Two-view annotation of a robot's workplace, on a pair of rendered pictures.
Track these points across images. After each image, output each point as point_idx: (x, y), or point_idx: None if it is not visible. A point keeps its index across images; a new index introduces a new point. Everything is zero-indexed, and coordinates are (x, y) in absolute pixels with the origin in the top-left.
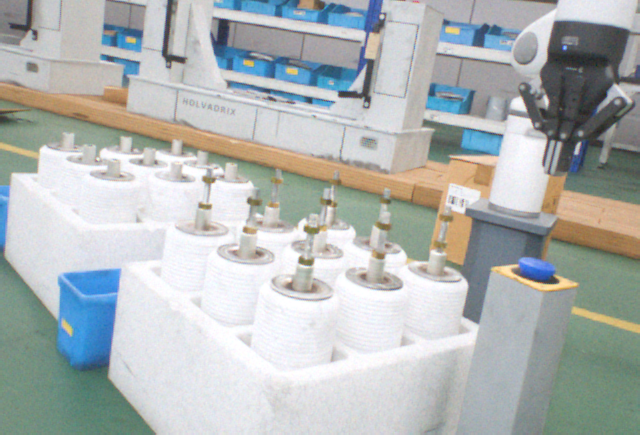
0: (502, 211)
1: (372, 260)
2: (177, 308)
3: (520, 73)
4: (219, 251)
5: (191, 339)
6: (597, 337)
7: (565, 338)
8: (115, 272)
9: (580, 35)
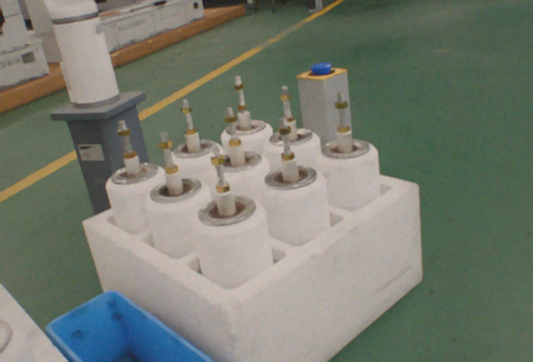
0: (111, 102)
1: (293, 123)
2: (320, 249)
3: None
4: (304, 183)
5: (350, 244)
6: (66, 184)
7: (72, 194)
8: None
9: None
